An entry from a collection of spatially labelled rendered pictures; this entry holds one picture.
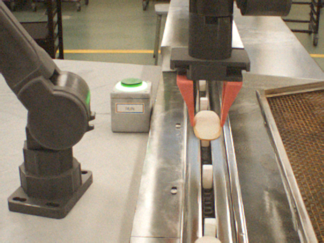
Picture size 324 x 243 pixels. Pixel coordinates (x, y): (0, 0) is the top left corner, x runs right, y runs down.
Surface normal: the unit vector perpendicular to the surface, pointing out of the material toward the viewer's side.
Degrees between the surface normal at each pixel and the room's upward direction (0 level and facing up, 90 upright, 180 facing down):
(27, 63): 78
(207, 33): 90
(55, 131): 90
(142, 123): 90
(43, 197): 90
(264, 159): 0
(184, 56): 1
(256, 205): 0
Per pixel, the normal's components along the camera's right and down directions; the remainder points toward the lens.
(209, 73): -0.05, 0.37
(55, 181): 0.33, 0.36
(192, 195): 0.00, -0.93
